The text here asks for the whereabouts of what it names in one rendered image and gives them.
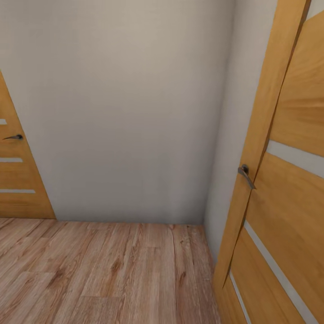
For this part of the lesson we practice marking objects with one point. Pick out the door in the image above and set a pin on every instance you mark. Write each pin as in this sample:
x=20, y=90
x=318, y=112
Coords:
x=270, y=266
x=22, y=192

